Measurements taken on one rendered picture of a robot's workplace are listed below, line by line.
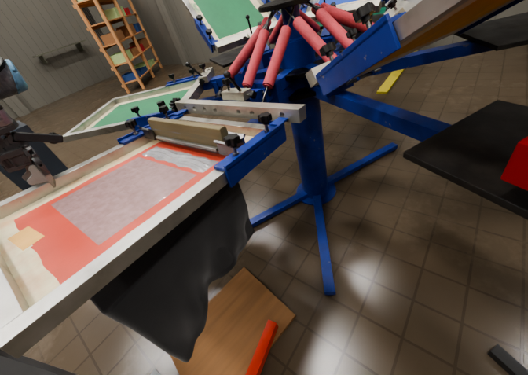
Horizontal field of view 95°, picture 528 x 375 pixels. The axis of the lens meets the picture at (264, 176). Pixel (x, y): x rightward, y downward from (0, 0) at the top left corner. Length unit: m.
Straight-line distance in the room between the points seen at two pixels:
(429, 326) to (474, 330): 0.18
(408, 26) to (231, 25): 1.74
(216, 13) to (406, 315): 2.35
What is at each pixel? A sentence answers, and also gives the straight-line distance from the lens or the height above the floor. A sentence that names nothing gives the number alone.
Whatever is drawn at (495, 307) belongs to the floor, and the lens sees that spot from 1.70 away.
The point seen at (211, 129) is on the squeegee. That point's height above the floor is 1.11.
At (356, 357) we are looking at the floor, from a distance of 1.47.
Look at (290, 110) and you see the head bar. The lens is 0.86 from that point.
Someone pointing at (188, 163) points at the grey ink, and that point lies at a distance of 0.83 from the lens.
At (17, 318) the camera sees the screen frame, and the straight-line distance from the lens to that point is 0.59.
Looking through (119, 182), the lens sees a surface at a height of 1.04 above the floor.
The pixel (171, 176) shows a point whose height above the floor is 1.03.
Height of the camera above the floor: 1.43
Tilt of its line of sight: 38 degrees down
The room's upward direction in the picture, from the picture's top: 17 degrees counter-clockwise
